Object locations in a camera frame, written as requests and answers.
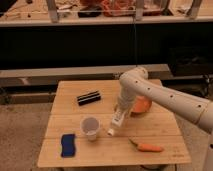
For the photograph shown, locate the white squeeze bottle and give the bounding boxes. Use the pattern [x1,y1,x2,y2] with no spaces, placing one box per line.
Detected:
[108,111,125,136]

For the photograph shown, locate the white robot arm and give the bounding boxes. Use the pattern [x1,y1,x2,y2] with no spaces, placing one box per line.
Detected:
[113,67,213,171]

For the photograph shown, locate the orange ceramic bowl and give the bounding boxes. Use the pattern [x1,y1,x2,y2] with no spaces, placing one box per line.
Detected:
[131,96,152,115]

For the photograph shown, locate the black striped box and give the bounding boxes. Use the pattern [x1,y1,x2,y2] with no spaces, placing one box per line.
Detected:
[77,91,101,106]

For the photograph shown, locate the clear plastic cup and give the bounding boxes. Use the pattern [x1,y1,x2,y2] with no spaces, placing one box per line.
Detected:
[80,117,100,141]

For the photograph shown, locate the wooden table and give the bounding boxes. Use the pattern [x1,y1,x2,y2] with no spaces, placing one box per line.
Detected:
[38,80,190,168]

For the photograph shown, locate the blue sponge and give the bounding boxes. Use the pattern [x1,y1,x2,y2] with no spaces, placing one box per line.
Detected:
[61,134,76,157]

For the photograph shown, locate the orange carrot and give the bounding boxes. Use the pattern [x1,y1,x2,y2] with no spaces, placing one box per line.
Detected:
[130,140,163,152]

